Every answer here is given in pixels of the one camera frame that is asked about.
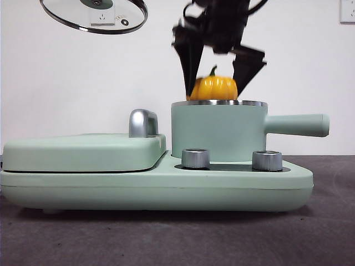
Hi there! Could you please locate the yellow toy pumpkin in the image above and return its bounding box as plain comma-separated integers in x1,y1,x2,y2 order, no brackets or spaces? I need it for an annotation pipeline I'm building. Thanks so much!
186,65,239,101

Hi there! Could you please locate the glass lid with green knob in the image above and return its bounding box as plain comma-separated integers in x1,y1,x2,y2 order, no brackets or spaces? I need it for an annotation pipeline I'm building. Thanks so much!
39,0,149,35

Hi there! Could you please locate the silver control knob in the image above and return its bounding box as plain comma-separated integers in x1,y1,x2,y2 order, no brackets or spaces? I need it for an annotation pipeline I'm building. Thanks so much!
181,149,211,170
251,151,283,171

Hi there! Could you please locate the mint green grill cover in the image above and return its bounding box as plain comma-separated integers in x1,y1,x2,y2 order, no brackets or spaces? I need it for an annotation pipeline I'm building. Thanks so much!
2,109,168,173

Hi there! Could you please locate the mint green cooker base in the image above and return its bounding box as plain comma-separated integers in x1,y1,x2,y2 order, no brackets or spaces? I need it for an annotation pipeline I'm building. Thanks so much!
0,151,315,216

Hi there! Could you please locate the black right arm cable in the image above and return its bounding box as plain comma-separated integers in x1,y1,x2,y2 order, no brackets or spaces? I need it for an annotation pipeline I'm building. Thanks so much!
248,0,269,14

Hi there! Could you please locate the mint green pot with handle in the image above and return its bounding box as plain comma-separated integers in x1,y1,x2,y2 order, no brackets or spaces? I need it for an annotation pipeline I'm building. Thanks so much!
171,99,331,164

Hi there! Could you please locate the white wall socket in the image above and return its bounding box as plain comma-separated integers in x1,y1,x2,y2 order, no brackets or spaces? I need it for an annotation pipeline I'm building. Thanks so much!
90,4,116,27
339,0,355,24

